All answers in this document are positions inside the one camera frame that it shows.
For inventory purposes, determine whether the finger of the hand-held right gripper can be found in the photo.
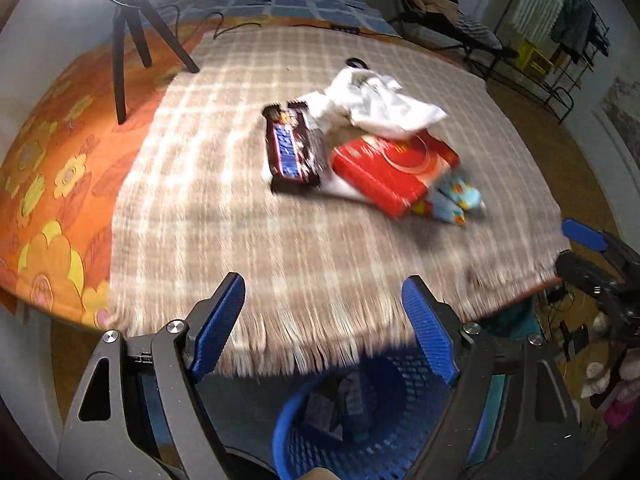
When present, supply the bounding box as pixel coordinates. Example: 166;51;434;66
562;218;640;272
556;251;625;302

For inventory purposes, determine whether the black tripod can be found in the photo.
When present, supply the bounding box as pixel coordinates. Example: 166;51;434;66
90;0;201;126

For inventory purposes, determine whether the orange floral bedsheet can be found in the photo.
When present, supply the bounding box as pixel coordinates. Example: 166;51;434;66
0;17;566;332

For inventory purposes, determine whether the dark jacket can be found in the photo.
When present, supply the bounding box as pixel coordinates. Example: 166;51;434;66
550;0;611;63

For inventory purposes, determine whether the white fluffy item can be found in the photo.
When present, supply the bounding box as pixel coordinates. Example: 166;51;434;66
581;360;617;401

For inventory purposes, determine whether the wall poster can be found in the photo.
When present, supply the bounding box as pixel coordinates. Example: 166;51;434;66
602;77;640;161

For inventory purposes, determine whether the blue plastic basket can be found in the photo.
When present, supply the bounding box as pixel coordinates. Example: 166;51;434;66
272;344;463;480

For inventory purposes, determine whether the black cable with controller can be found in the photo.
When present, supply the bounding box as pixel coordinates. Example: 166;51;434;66
155;4;401;41

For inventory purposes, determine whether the white plastic bag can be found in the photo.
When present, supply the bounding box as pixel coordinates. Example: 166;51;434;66
325;66;448;139

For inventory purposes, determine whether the striped towel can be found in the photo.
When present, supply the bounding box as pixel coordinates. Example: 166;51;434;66
510;0;571;43

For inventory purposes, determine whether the blue checked bed cover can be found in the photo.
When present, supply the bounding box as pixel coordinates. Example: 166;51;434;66
165;0;401;38

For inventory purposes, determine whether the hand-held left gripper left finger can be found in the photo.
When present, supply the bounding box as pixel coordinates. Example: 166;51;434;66
56;272;247;480

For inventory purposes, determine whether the brown chocolate bar wrapper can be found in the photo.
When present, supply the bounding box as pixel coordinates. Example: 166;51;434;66
263;102;333;193

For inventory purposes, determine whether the striped cloth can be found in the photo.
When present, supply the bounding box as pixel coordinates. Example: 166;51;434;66
452;12;503;48

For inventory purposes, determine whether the light blue patterned wrapper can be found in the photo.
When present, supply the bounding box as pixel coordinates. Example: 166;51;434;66
412;167;487;228

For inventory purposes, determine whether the black drying rack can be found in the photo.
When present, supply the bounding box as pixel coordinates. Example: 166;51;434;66
492;0;612;124

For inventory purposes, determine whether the pink item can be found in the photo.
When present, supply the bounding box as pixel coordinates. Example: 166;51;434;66
602;385;640;429

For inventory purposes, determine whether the beige plaid blanket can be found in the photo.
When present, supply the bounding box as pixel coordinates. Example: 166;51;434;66
107;25;573;378

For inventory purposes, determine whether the dark wrapper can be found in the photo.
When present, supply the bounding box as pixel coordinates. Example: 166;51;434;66
340;372;372;442
304;389;347;442

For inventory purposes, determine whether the beige garment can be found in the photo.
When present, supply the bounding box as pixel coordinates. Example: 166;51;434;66
400;0;466;23

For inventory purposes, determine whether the red cardboard packet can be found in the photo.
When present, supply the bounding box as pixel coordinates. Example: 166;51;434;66
331;130;461;220

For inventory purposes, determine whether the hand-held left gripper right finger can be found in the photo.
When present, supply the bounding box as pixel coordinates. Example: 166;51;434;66
401;275;586;480

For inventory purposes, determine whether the yellow crate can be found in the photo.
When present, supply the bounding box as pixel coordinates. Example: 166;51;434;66
515;40;556;78

